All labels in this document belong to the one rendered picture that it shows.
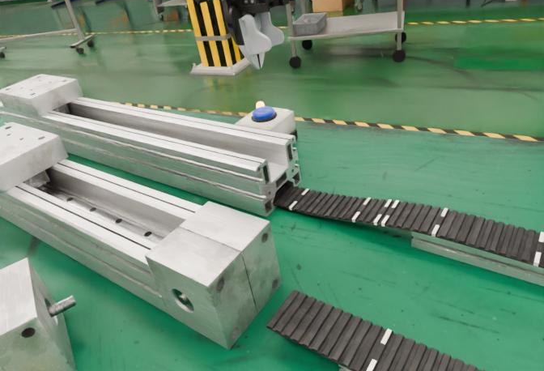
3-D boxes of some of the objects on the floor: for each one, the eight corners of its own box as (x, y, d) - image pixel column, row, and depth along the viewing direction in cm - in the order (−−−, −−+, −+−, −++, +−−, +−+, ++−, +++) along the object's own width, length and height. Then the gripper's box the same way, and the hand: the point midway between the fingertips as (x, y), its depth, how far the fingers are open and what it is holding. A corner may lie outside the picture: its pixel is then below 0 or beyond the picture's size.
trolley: (406, 41, 367) (408, -92, 314) (405, 62, 323) (407, -88, 270) (294, 49, 399) (278, -70, 346) (279, 70, 355) (259, -63, 302)
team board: (-20, 67, 551) (-114, -106, 449) (5, 56, 592) (-75, -105, 491) (79, 55, 521) (4, -134, 420) (99, 44, 562) (34, -131, 461)
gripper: (249, -79, 52) (274, 81, 63) (288, -88, 58) (305, 61, 69) (200, -71, 57) (231, 77, 68) (240, -79, 63) (264, 58, 74)
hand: (253, 60), depth 69 cm, fingers closed
